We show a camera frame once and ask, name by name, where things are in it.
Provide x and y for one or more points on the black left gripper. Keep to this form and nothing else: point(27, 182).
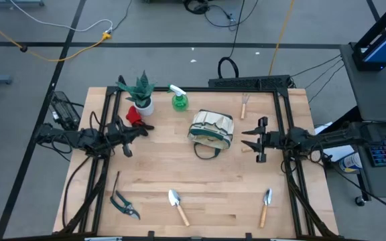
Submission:
point(119, 134)

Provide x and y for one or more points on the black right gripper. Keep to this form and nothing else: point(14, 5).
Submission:
point(271, 140)

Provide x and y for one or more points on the red black gardening glove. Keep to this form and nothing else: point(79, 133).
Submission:
point(132, 115)

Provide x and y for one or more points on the beige green gardening bag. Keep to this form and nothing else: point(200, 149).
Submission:
point(213, 129)

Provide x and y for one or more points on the green spray bottle white trigger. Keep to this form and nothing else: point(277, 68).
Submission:
point(180, 103)

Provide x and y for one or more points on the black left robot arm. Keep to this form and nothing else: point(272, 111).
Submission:
point(85, 137)

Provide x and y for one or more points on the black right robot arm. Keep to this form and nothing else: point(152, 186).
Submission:
point(330, 137)

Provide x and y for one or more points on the snake plant in white pot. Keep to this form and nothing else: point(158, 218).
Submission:
point(144, 107)

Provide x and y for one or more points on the black perforated box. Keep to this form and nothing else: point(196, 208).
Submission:
point(246, 82)

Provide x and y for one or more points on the white paper sheet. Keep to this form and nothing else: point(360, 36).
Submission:
point(338, 150)

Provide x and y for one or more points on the white blue can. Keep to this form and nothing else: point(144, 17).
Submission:
point(350, 162)

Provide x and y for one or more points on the grey desk cart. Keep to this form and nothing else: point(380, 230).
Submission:
point(377, 93)

